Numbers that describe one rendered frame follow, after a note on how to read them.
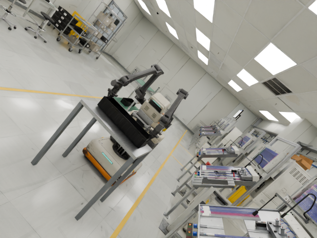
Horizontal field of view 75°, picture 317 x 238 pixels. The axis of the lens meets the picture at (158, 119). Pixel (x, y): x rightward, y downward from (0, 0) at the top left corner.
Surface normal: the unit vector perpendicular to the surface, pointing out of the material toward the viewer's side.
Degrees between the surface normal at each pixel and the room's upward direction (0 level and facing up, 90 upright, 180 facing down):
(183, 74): 90
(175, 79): 90
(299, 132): 90
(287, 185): 90
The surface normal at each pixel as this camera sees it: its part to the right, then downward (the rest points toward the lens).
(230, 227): -0.21, 0.05
